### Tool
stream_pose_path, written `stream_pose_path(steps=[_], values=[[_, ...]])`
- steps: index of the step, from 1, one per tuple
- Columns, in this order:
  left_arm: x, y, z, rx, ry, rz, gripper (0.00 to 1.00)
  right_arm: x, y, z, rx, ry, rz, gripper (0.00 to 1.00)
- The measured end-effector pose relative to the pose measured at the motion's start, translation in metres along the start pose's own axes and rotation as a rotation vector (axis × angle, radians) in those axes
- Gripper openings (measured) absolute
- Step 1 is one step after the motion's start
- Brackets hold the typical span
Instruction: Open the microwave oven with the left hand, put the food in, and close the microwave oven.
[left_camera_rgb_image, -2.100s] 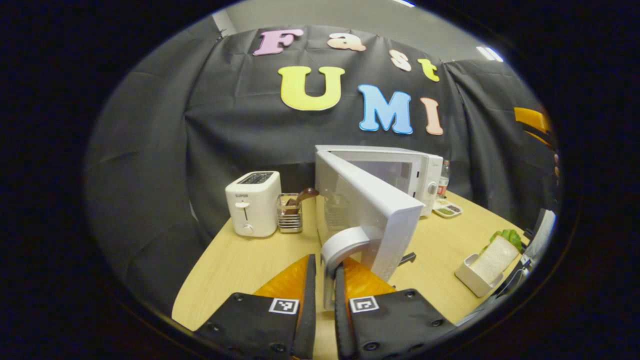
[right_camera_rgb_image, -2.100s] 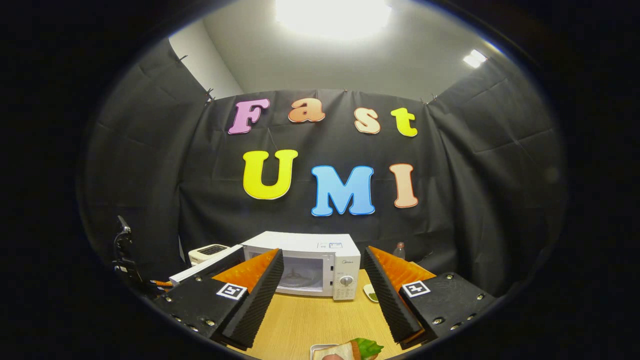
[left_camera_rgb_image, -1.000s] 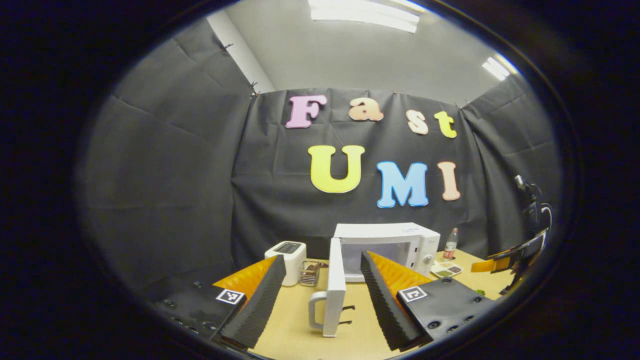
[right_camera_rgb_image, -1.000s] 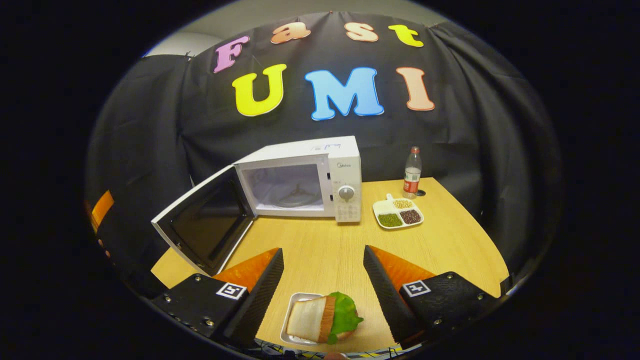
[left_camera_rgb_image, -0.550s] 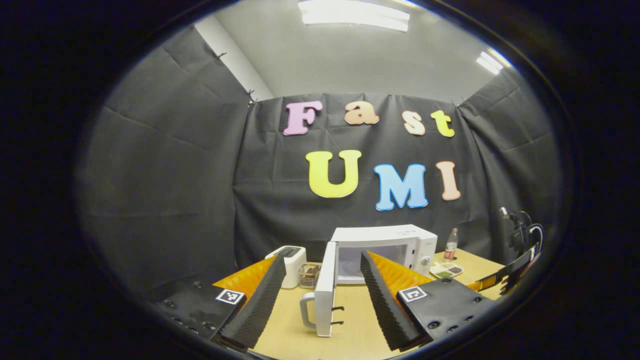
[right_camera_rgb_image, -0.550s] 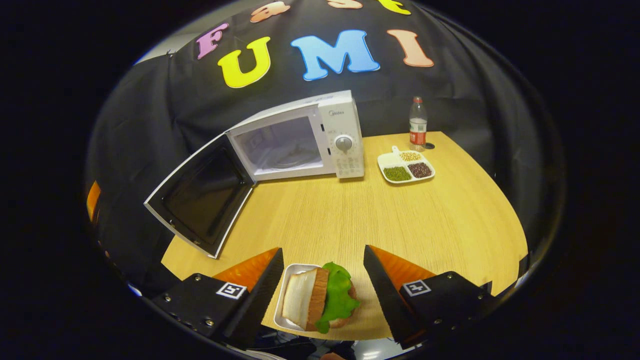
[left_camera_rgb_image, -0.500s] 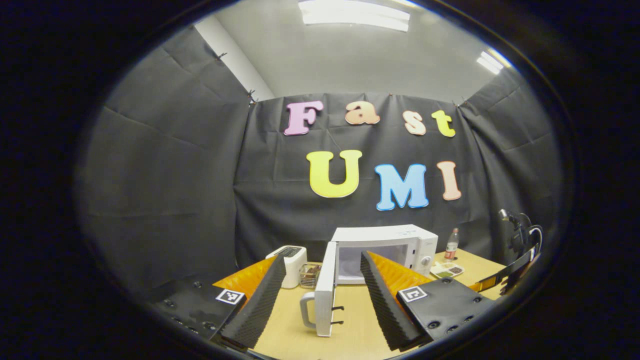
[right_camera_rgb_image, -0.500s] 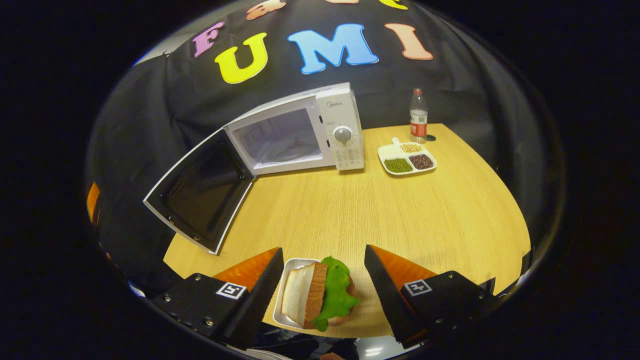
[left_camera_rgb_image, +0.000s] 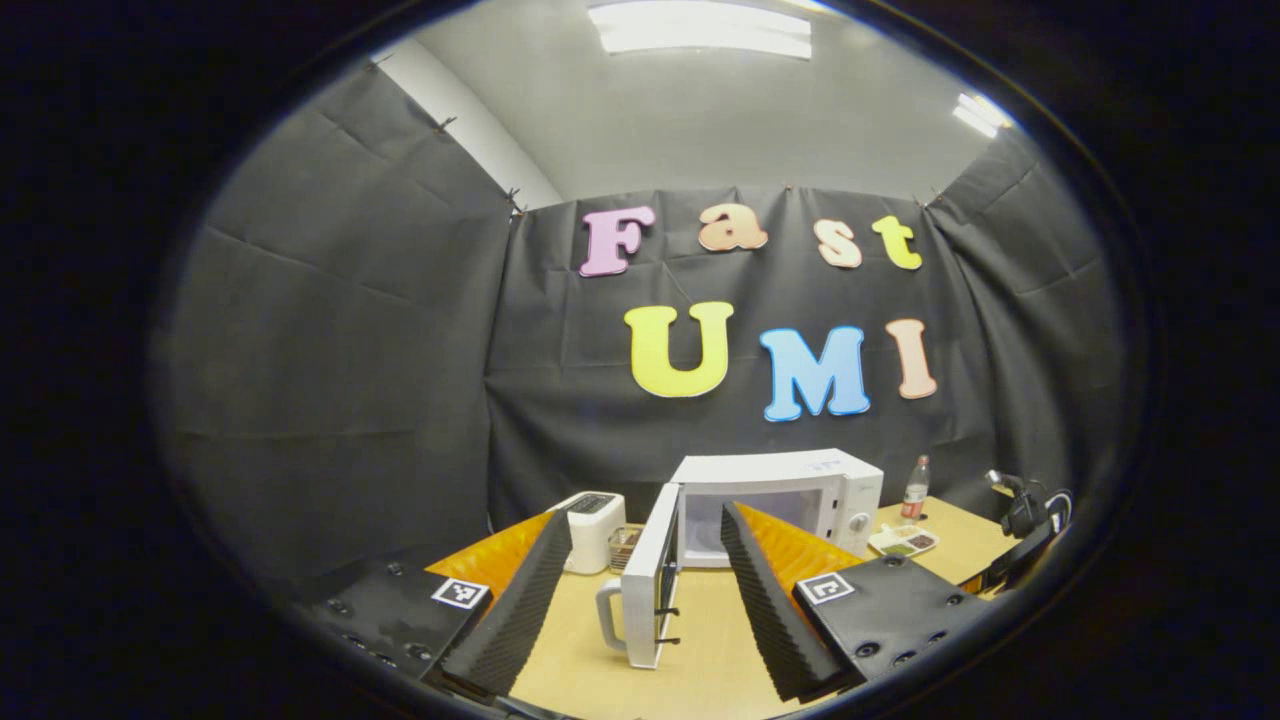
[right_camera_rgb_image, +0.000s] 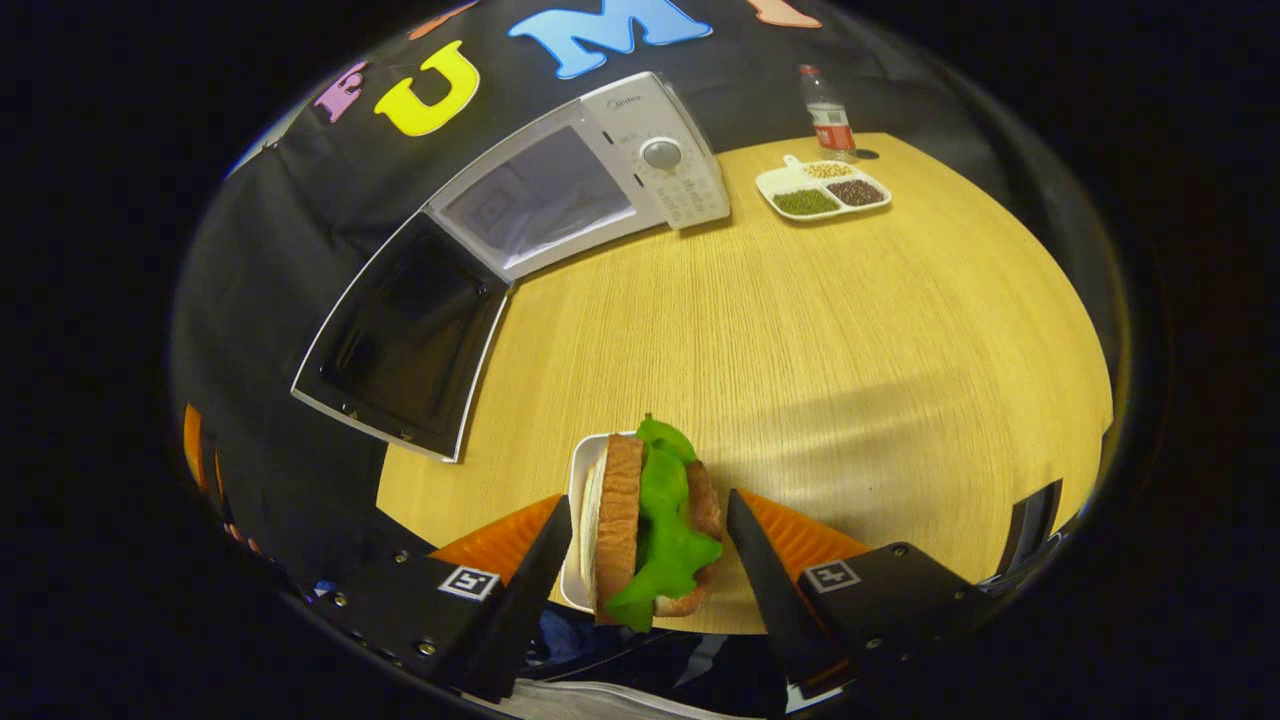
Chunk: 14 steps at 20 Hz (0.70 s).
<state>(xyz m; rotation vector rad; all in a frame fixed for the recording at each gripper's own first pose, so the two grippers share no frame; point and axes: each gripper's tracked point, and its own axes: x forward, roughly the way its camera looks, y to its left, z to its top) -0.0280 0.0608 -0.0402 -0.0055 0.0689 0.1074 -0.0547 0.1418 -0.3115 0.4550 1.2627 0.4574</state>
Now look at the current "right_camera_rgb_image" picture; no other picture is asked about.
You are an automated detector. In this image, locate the white divided dish of beans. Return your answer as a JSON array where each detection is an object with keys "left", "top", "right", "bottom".
[{"left": 755, "top": 154, "right": 893, "bottom": 222}]

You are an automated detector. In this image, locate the plastic bottle with red label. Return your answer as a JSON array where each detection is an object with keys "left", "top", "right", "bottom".
[{"left": 798, "top": 64, "right": 859, "bottom": 164}]

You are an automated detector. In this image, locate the sandwich with green lettuce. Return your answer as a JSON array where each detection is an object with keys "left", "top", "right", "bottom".
[{"left": 580, "top": 413, "right": 726, "bottom": 633}]

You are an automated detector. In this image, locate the white microwave oven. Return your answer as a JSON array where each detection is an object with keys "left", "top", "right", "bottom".
[{"left": 290, "top": 70, "right": 731, "bottom": 464}]

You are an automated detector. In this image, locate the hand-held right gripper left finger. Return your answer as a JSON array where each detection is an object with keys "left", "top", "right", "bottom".
[{"left": 310, "top": 493, "right": 573, "bottom": 704}]

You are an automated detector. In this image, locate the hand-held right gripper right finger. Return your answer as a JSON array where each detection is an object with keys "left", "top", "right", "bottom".
[{"left": 725, "top": 488, "right": 1001, "bottom": 701}]

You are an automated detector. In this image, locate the person's dark clothing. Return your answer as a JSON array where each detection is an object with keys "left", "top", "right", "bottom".
[{"left": 480, "top": 603, "right": 801, "bottom": 720}]

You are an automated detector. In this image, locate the white square plate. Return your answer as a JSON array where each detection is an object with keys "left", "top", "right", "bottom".
[{"left": 558, "top": 432, "right": 641, "bottom": 613}]

